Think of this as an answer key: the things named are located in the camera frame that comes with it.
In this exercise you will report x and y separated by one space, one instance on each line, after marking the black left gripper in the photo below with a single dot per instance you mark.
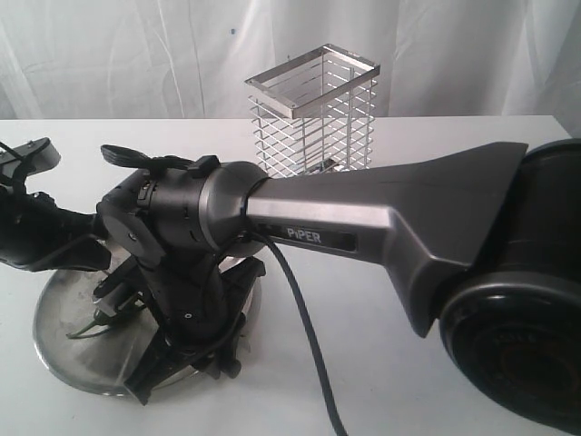
37 235

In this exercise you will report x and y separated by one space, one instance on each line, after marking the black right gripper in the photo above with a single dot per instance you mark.
200 316

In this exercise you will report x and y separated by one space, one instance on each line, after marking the green cucumber piece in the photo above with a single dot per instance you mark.
88 329

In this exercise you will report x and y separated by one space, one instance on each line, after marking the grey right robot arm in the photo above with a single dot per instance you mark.
484 242

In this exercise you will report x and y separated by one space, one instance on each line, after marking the round steel plate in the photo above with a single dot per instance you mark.
101 364

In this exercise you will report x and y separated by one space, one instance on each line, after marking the white backdrop curtain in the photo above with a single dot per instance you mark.
189 59

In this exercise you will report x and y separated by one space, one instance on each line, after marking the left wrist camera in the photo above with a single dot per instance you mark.
34 157

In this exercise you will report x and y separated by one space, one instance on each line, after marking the wire metal utensil basket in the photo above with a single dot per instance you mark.
314 113

